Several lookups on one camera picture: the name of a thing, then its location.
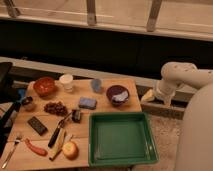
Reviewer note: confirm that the purple bowl with cloth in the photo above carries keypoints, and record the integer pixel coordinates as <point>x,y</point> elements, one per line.
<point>117,95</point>

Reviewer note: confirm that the silver fork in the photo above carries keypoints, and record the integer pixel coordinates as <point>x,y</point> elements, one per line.
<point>16,142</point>

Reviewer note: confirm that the small black metal object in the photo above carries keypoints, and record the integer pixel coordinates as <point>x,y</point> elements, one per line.
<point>76,116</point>

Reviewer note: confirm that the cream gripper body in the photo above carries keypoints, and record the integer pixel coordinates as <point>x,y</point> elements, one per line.
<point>148,96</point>

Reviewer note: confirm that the small metal cup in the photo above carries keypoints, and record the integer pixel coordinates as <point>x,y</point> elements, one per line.
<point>28,103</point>

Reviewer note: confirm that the black chair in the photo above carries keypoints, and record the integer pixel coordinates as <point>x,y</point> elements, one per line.
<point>7,94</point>

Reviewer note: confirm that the red yellow apple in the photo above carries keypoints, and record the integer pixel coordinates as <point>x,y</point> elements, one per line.
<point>70,150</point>

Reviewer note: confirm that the yellow banana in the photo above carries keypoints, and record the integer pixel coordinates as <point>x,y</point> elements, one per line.
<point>57,148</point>

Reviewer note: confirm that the bunch of dark grapes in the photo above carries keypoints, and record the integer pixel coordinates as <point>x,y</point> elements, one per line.
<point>56,108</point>

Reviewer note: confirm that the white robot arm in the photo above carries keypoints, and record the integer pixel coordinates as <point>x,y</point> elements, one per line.
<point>195,147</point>

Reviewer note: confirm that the blue sponge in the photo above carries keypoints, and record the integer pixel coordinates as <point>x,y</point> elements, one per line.
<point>87,103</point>

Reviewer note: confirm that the black handled knife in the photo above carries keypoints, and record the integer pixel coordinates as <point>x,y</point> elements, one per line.
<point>57,130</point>

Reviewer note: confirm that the wooden board table top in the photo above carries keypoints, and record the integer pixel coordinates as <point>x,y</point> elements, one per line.
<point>23,159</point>

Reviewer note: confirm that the white plastic cup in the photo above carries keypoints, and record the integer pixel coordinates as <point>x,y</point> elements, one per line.
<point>67,82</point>

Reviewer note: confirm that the green plastic tray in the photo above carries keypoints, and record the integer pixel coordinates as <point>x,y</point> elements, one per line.
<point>120,139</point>

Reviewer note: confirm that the red bowl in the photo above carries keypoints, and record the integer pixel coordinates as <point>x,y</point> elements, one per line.
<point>44,86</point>

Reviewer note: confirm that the red chili pepper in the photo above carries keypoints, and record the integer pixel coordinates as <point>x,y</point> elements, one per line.
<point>35,149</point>

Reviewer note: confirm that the black rectangular remote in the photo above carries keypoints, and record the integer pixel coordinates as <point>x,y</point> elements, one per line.
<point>37,125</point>

